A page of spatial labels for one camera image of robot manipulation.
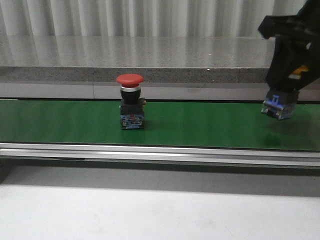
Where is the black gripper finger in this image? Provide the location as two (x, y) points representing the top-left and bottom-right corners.
(287, 41), (320, 91)
(265, 36), (308, 90)

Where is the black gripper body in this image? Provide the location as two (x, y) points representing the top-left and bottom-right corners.
(258, 0), (320, 43)

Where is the yellow push button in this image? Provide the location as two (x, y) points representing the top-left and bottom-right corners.
(260, 64), (310, 122)

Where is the red push button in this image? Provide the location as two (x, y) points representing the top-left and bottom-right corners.
(116, 73), (146, 130)

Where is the green conveyor belt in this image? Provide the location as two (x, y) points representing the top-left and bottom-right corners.
(0, 99), (320, 151)

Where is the grey granite counter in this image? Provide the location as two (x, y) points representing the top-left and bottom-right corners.
(0, 35), (275, 84)

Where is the white pleated curtain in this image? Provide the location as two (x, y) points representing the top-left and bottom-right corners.
(0, 0), (304, 37)

